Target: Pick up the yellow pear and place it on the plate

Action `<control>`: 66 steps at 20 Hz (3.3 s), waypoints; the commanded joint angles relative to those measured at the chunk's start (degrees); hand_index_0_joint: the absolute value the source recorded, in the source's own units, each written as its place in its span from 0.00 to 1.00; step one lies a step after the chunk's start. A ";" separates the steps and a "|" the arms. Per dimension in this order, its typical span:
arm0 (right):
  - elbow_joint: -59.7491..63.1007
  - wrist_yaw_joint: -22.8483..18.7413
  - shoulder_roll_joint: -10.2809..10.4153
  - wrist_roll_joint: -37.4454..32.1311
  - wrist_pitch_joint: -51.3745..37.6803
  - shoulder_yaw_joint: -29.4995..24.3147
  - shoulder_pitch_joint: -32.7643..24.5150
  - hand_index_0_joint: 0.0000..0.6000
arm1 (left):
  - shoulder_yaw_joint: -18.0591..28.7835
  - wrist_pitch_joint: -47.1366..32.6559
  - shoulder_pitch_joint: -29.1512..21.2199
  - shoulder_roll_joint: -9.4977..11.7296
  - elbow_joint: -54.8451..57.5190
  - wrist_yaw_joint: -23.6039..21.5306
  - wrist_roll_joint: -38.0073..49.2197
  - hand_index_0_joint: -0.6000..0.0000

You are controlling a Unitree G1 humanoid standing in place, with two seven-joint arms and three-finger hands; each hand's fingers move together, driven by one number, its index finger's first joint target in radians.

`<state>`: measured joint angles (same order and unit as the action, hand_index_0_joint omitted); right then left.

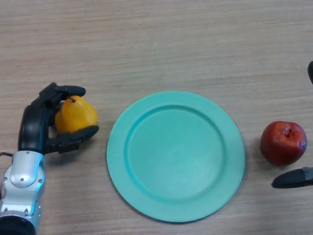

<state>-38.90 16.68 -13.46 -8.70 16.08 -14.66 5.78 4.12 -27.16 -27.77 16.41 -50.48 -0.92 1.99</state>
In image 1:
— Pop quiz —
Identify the red apple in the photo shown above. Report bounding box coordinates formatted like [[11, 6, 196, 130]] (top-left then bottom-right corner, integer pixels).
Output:
[[260, 120, 308, 167]]

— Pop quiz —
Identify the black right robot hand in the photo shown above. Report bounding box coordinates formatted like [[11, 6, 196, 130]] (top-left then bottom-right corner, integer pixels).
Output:
[[271, 61, 313, 189]]

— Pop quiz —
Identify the yellow pear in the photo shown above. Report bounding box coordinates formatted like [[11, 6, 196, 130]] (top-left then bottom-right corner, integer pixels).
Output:
[[54, 95, 98, 135]]

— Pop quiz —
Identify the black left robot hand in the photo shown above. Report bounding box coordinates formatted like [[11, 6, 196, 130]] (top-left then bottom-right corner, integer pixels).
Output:
[[18, 82, 100, 155]]

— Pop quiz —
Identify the green plate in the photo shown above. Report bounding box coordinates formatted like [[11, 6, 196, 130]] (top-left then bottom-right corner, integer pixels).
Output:
[[106, 90, 246, 223]]

